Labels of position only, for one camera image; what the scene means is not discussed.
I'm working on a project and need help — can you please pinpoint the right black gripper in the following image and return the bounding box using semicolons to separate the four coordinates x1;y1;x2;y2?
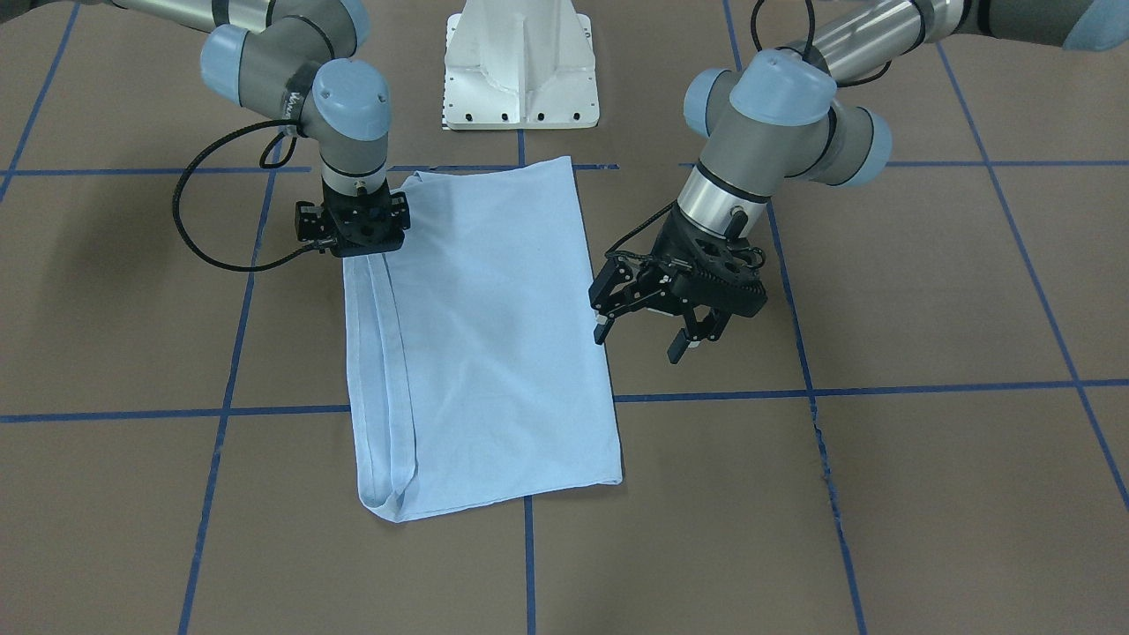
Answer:
295;183;411;258

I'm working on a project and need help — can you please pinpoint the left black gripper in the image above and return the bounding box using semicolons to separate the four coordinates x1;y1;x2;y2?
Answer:
589;205;767;364

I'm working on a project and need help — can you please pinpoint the light blue t-shirt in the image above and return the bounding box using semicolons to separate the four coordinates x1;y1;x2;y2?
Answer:
342;156;624;523

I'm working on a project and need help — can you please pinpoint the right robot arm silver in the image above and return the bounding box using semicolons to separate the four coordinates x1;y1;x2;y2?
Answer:
119;1;410;258

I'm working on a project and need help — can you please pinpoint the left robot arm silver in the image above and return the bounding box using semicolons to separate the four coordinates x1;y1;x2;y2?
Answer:
588;1;1126;364

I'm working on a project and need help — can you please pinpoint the blue tape line lengthwise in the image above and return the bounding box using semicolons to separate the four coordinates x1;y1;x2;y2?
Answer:
723;0;870;635

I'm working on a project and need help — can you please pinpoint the brown paper table cover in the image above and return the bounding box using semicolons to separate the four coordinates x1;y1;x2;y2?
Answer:
1;3;1128;634

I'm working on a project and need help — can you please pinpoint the blue tape line crosswise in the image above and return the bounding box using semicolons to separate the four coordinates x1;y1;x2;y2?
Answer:
1;377;1128;423

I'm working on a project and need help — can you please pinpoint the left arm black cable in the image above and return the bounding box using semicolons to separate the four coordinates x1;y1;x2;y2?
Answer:
603;0;892;266

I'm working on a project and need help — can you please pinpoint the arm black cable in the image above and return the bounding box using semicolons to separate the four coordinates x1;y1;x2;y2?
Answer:
603;0;892;266
170;120;329;273

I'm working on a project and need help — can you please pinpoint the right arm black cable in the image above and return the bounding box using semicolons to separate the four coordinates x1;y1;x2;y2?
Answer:
170;120;329;273

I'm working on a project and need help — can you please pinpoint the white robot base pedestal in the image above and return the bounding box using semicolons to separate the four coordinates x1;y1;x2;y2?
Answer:
441;1;601;131

